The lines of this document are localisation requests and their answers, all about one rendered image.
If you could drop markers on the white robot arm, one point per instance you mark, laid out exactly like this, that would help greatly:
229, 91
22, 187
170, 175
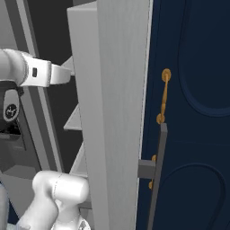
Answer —
45, 191

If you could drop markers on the grey fridge body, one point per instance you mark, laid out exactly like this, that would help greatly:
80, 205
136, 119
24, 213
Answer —
51, 27

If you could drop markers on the navy cupboard door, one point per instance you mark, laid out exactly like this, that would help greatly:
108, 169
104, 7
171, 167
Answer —
197, 60
191, 191

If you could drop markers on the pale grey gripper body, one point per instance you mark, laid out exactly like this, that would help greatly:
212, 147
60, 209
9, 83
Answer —
60, 75

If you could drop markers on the grey fridge door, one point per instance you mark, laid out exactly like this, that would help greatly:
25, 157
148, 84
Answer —
116, 113

